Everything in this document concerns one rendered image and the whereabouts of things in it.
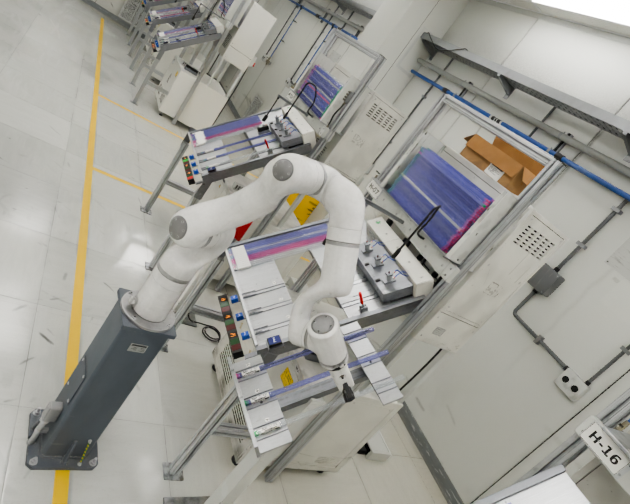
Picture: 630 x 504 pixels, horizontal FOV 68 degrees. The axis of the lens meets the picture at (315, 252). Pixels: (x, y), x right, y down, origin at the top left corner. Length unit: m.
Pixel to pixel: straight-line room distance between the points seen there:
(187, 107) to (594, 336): 4.97
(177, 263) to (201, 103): 4.84
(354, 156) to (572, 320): 1.69
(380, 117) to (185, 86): 3.46
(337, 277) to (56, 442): 1.26
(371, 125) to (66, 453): 2.40
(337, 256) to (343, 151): 2.00
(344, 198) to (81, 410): 1.20
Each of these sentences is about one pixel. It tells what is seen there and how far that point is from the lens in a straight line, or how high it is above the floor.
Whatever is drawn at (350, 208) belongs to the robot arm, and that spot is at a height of 1.44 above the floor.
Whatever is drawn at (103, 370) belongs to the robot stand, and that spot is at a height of 0.49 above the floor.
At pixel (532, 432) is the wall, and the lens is 3.26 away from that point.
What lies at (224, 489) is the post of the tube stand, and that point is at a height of 0.27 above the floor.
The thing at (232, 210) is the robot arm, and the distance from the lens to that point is 1.37.
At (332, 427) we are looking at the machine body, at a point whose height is 0.39.
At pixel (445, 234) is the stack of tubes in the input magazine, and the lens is 1.92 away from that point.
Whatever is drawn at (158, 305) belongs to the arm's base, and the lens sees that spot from 1.59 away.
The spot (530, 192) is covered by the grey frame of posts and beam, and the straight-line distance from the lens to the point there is 1.87.
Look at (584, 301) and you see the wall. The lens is 3.27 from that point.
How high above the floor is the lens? 1.68
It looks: 19 degrees down
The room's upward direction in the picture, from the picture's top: 38 degrees clockwise
